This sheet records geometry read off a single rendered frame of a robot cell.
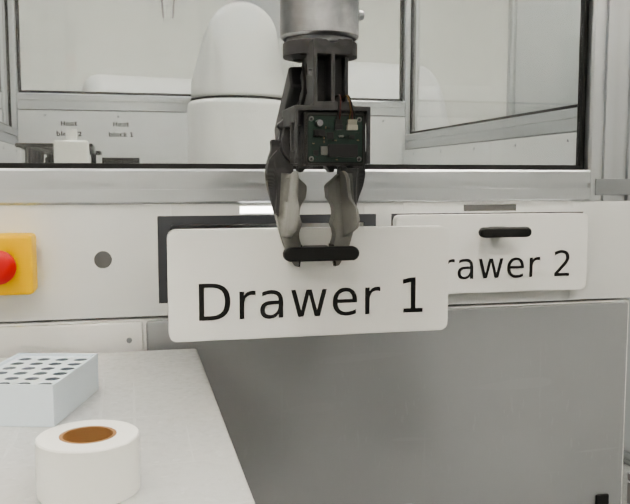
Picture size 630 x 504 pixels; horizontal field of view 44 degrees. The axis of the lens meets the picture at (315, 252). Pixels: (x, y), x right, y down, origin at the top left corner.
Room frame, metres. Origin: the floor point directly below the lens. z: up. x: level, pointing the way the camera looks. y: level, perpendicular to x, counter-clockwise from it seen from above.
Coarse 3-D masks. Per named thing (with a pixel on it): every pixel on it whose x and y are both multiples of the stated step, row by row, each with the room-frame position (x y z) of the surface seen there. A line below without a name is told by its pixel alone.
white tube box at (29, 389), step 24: (24, 360) 0.77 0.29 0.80; (48, 360) 0.77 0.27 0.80; (72, 360) 0.77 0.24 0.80; (96, 360) 0.79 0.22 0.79; (0, 384) 0.67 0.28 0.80; (24, 384) 0.67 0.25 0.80; (48, 384) 0.67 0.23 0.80; (72, 384) 0.72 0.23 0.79; (96, 384) 0.79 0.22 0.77; (0, 408) 0.67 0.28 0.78; (24, 408) 0.67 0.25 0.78; (48, 408) 0.67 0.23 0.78; (72, 408) 0.72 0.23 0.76
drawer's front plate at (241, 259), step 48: (192, 240) 0.76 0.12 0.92; (240, 240) 0.77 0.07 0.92; (384, 240) 0.80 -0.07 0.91; (432, 240) 0.81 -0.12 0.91; (192, 288) 0.76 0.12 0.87; (240, 288) 0.77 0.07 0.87; (288, 288) 0.78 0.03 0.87; (336, 288) 0.79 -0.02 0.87; (384, 288) 0.80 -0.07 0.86; (432, 288) 0.81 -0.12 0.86; (192, 336) 0.76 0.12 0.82; (240, 336) 0.77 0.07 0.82; (288, 336) 0.78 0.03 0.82
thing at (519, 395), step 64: (64, 320) 0.99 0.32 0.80; (128, 320) 1.00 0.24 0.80; (448, 320) 1.09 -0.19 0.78; (512, 320) 1.12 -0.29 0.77; (576, 320) 1.14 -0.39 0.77; (256, 384) 1.03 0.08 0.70; (320, 384) 1.05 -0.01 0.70; (384, 384) 1.07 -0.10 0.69; (448, 384) 1.09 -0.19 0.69; (512, 384) 1.12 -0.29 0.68; (576, 384) 1.14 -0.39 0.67; (256, 448) 1.03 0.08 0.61; (320, 448) 1.05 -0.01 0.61; (384, 448) 1.07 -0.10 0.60; (448, 448) 1.09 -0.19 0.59; (512, 448) 1.12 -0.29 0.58; (576, 448) 1.14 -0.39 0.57
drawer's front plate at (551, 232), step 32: (416, 224) 1.06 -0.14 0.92; (448, 224) 1.07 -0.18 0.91; (480, 224) 1.08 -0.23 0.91; (512, 224) 1.10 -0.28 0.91; (544, 224) 1.11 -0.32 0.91; (576, 224) 1.12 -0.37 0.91; (480, 256) 1.08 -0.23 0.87; (512, 256) 1.10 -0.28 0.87; (544, 256) 1.11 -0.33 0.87; (576, 256) 1.12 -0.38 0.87; (448, 288) 1.07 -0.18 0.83; (480, 288) 1.09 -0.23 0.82; (512, 288) 1.10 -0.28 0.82; (544, 288) 1.11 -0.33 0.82; (576, 288) 1.12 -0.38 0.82
